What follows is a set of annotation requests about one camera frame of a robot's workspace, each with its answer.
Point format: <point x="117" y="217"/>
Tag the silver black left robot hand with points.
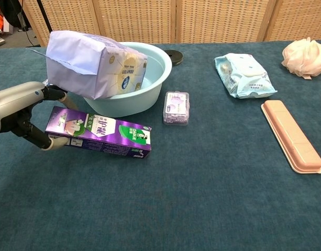
<point x="11" y="104"/>

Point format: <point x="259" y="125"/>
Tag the large lavender tissue pack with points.
<point x="79" y="68"/>

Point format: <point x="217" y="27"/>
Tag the purple toothpaste box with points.
<point x="102" y="130"/>

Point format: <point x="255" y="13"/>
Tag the light blue plastic basin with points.
<point x="149" y="94"/>

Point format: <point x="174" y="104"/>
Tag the white cardboard box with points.
<point x="9" y="24"/>

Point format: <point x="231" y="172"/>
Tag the black tripod stand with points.
<point x="43" y="13"/>

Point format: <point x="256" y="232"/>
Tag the woven wooden folding screen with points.
<point x="139" y="21"/>

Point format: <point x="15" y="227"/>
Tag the clear purple floss pick box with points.
<point x="176" y="107"/>

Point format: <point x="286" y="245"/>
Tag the black round disc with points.
<point x="176" y="56"/>

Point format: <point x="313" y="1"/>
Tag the teal table cloth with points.
<point x="176" y="209"/>

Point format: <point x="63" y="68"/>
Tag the blue wet wipes pack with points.
<point x="244" y="75"/>

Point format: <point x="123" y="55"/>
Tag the pink toothbrush case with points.
<point x="291" y="136"/>

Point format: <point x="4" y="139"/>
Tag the pink bath loofah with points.
<point x="304" y="57"/>

